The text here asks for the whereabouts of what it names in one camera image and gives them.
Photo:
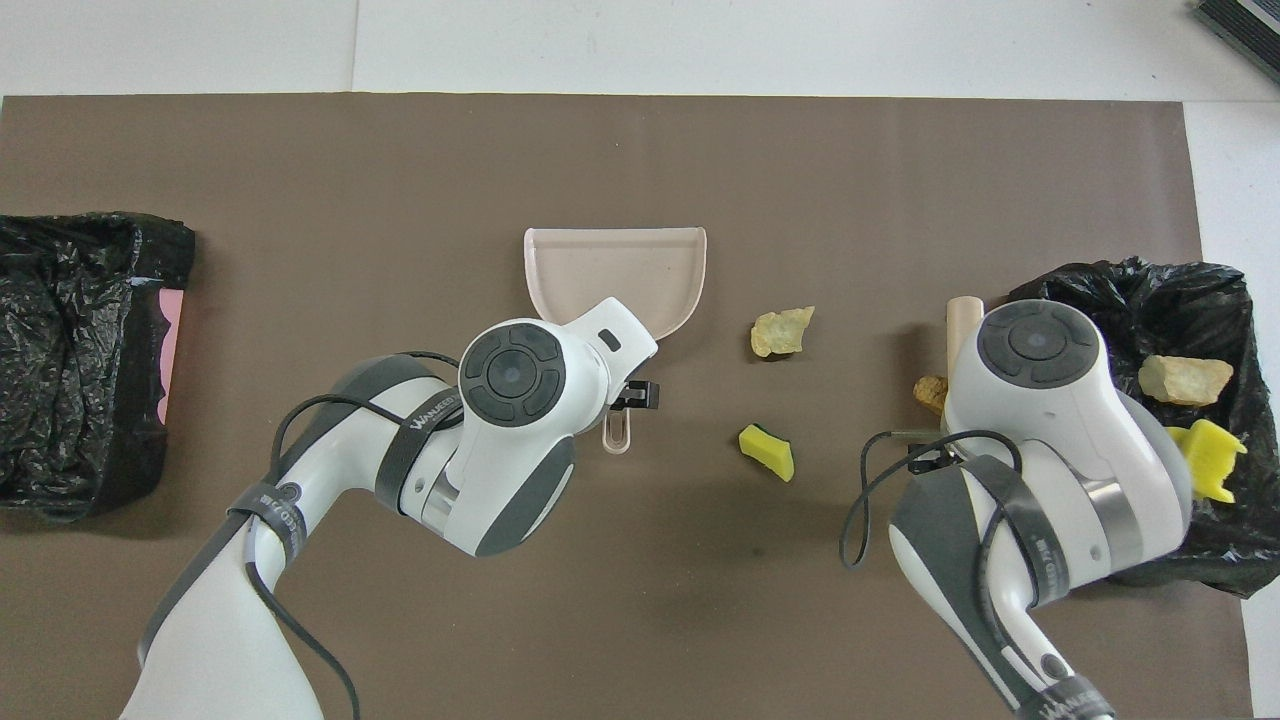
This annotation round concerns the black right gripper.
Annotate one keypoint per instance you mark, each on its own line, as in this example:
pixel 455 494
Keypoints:
pixel 930 463

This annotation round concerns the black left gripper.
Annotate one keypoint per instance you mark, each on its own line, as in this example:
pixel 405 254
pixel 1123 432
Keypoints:
pixel 640 396

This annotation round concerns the beige plastic dustpan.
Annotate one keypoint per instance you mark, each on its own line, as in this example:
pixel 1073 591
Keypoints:
pixel 610 270

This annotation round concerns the beige brush with black bristles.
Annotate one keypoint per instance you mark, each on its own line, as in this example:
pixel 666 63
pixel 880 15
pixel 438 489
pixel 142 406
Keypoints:
pixel 965 318

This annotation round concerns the yellow sponge piece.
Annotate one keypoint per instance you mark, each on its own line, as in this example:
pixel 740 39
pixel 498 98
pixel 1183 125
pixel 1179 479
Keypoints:
pixel 1215 455
pixel 1178 437

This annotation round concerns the blocky pale foam chunk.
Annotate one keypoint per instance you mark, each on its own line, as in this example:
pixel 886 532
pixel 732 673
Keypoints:
pixel 1185 380

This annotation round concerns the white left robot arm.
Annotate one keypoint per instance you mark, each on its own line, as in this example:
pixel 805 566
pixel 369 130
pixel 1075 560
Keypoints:
pixel 250 620

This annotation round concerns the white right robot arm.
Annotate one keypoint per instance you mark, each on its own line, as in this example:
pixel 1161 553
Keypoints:
pixel 1040 400

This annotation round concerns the black bagged tall bin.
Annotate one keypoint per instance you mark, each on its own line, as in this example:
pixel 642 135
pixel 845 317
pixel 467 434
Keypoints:
pixel 1220 550

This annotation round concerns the black bagged pink bin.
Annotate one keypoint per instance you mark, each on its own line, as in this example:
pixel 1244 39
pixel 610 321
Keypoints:
pixel 90 300

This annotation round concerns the orange-brown foam nugget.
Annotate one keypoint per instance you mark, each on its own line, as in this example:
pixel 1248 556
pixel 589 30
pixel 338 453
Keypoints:
pixel 930 392

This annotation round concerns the yellow sponge with green pad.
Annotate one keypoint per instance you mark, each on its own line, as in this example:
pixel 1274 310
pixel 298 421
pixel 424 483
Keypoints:
pixel 768 452

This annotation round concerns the jagged pale foam chunk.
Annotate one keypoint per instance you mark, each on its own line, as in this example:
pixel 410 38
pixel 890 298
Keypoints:
pixel 780 333

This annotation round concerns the brown table mat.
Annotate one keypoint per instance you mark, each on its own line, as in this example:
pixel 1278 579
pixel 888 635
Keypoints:
pixel 300 200

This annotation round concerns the grey ribbed device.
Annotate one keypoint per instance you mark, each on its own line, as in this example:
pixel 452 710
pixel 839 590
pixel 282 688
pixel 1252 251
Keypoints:
pixel 1250 25

